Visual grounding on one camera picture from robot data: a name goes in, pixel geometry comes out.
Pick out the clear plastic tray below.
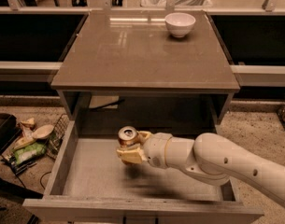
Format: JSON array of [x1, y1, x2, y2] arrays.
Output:
[[140, 0, 212, 7]]

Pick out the orange soda can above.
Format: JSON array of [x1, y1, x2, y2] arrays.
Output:
[[117, 125, 140, 166]]

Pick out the white ceramic bowl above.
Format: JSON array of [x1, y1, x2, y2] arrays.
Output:
[[164, 12, 196, 37]]

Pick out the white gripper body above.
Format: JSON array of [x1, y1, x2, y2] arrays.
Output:
[[143, 133, 172, 169]]

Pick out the grey cabinet with glossy top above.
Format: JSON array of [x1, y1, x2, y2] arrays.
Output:
[[51, 10, 239, 137]]

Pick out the green snack bag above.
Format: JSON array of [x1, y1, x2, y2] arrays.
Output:
[[13, 142, 46, 165]]

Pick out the open grey top drawer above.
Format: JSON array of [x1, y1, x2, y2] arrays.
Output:
[[22, 105, 265, 224]]

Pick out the small white dish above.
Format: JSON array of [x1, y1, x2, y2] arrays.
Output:
[[32, 124, 54, 139]]

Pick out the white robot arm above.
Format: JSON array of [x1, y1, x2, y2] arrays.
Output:
[[117, 126, 285, 208]]

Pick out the black box on floor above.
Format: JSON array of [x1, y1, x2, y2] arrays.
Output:
[[0, 113, 21, 156]]

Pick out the black cable on floor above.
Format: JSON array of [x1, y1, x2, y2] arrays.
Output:
[[39, 170, 52, 190]]

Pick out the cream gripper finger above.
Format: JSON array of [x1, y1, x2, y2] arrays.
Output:
[[138, 131, 152, 144], [116, 144, 147, 164]]

